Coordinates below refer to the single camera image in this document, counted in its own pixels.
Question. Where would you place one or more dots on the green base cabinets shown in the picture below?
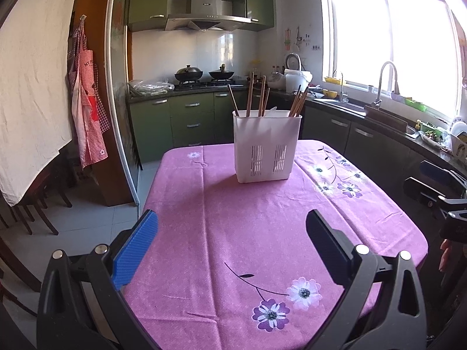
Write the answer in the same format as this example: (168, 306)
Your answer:
(189, 116)

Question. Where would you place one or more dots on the small pale cup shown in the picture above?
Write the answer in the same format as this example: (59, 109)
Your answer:
(396, 96)

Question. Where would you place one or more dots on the glass sliding door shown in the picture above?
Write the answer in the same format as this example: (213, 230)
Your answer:
(118, 80)

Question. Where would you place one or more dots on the dark base cabinets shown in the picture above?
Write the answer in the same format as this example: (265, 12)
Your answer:
(365, 146)

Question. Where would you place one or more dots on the white rice cooker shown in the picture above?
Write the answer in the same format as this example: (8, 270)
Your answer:
(277, 82)

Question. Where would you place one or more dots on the green wall cabinets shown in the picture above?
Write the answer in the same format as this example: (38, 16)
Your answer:
(146, 0)

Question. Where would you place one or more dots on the red checked apron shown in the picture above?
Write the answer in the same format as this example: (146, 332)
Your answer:
(78, 36)

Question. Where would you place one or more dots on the tall steel faucet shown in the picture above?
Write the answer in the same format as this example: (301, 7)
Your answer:
(379, 87)

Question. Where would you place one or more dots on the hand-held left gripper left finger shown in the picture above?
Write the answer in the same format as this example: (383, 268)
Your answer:
(137, 251)

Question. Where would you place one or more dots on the green bowl of vegetables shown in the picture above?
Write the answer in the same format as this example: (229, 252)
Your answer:
(433, 127)

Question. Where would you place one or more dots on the black wok with lid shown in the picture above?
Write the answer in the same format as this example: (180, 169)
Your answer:
(188, 74)

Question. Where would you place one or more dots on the white plastic bucket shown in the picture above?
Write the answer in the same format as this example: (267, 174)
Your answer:
(295, 82)

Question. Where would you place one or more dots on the pile of wooden chopsticks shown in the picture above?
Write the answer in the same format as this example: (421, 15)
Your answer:
(250, 96)

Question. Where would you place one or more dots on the black gas stove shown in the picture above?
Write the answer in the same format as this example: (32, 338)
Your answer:
(208, 86)

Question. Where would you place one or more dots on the cluster of condiment bottles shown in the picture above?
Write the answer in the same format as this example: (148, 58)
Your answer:
(277, 70)

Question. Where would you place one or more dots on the person's right hand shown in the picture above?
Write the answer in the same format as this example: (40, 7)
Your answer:
(445, 255)

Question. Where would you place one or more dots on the kitchen window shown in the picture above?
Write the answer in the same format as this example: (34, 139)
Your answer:
(394, 36)

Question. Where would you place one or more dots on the hanging wall ornament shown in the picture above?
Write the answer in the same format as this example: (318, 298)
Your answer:
(288, 40)

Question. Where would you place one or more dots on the white plate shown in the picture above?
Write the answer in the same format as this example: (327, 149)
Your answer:
(317, 96)

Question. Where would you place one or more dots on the dish rack with plates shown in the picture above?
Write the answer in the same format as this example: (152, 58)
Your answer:
(459, 138)

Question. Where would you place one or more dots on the yellow tray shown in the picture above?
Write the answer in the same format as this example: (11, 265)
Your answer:
(332, 80)

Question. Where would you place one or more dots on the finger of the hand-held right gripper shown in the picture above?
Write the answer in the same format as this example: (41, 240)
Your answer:
(419, 189)
(434, 171)

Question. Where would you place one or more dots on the plate of food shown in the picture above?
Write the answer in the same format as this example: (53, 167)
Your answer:
(430, 136)

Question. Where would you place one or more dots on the clear plastic spoon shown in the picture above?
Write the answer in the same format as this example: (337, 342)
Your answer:
(271, 111)

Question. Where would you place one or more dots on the yellow bowl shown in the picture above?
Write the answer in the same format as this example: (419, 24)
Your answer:
(330, 94)

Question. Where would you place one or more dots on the purple floral tablecloth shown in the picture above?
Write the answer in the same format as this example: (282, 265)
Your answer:
(237, 233)

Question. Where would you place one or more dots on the clear plastic bag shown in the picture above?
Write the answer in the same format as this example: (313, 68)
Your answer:
(151, 88)

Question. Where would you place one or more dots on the green plastic container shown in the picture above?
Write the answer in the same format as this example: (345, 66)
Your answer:
(415, 104)

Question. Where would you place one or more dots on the small steel faucet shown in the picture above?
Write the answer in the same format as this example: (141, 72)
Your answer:
(342, 91)

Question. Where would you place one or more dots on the white plastic utensil holder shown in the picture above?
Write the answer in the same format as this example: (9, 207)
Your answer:
(268, 131)

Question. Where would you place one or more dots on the steel kitchen sink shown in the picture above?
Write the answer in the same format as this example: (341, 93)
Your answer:
(350, 107)

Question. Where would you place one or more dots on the steel range hood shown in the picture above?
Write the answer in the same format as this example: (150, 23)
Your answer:
(204, 3)

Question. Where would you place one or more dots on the dark wooden chair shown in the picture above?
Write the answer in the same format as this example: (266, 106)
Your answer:
(34, 204)

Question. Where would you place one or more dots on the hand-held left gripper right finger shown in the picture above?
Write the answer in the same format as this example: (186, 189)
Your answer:
(326, 251)

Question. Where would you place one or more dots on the white hanging sheet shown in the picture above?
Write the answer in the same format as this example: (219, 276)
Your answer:
(33, 80)

